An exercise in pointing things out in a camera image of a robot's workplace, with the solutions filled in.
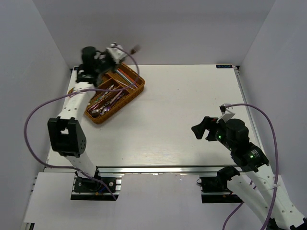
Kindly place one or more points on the pink handled knife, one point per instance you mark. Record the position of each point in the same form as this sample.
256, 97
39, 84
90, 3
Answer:
103, 94

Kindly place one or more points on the green patterned handle utensil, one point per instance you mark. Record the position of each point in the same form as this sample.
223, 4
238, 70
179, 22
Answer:
98, 101

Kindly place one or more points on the iridescent purple spoon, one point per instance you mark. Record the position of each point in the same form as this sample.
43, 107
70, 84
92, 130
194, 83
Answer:
120, 95

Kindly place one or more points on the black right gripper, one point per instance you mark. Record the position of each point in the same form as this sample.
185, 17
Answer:
207, 123

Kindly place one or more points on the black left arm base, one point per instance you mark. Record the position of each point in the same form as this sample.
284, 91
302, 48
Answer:
85, 189

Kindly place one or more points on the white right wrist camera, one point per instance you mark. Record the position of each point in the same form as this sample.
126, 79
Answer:
227, 113

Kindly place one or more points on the silver spoon pink handle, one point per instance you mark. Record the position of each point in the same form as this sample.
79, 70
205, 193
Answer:
107, 106

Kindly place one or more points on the red chopstick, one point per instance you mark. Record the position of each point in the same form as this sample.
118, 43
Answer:
130, 78

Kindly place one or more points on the rose gold fork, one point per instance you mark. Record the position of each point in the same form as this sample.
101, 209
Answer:
133, 51

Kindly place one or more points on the dark handled silver spoon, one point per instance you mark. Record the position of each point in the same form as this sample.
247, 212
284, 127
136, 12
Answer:
104, 108

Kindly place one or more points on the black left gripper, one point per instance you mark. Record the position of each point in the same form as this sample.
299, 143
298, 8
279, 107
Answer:
107, 55

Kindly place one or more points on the blue right table label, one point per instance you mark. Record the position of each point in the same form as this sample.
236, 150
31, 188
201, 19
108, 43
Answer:
223, 66

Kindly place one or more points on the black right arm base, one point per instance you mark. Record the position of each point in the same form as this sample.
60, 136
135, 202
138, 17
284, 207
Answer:
215, 192

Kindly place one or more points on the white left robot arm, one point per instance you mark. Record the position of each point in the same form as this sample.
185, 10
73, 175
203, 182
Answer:
66, 135

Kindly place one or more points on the brown wicker cutlery tray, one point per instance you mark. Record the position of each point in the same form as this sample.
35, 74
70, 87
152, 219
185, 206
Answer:
109, 79

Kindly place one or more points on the clear white chopstick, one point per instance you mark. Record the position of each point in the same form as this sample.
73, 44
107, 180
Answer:
121, 83

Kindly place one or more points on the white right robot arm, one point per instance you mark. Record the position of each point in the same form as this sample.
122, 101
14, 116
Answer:
269, 202

